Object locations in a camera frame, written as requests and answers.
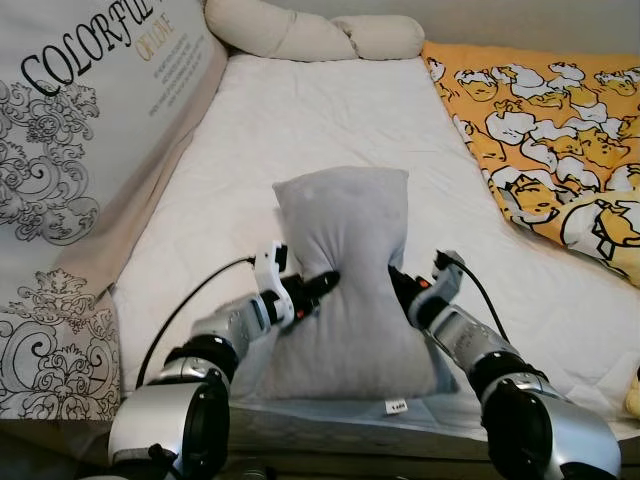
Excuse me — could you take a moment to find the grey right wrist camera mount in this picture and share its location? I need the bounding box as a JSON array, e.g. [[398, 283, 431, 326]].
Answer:
[[428, 250, 468, 313]]

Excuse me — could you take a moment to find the beige knotted bolster pillow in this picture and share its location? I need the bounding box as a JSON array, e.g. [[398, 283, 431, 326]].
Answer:
[[204, 0, 427, 64]]

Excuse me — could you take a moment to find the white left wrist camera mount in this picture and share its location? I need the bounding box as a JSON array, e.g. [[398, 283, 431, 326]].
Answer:
[[252, 240, 298, 331]]

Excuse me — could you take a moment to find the white quilted mattress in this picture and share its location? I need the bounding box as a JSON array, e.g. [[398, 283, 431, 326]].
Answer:
[[108, 50, 640, 441]]

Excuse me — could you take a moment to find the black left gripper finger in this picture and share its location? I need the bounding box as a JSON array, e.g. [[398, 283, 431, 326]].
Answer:
[[300, 270, 342, 301]]

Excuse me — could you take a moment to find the yellow cartoon egg blanket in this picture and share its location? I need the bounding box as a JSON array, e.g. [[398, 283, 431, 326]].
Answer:
[[420, 42, 640, 421]]

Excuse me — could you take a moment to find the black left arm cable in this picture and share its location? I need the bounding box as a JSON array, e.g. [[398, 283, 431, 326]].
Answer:
[[135, 255, 259, 391]]

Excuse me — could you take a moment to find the grey pillow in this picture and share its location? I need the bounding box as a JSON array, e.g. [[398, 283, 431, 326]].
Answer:
[[255, 166, 448, 403]]

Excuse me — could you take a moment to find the grey bed base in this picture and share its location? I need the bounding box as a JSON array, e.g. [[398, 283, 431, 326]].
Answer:
[[0, 418, 640, 480]]

